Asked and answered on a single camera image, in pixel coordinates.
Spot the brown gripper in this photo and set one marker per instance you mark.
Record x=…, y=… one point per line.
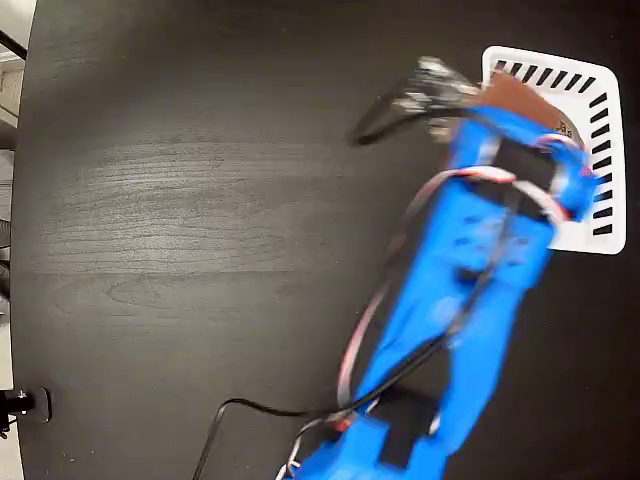
x=474, y=131

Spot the red turtle toy gold shell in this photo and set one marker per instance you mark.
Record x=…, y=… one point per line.
x=567, y=131

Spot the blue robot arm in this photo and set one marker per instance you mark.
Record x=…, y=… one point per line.
x=450, y=280

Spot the white slotted tray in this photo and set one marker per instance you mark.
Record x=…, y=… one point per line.
x=570, y=240

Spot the black metal bar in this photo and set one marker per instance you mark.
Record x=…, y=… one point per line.
x=12, y=45

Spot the black table clamp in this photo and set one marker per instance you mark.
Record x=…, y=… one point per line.
x=30, y=404

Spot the bare circuit board wrist camera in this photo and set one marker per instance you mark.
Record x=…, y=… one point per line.
x=435, y=90

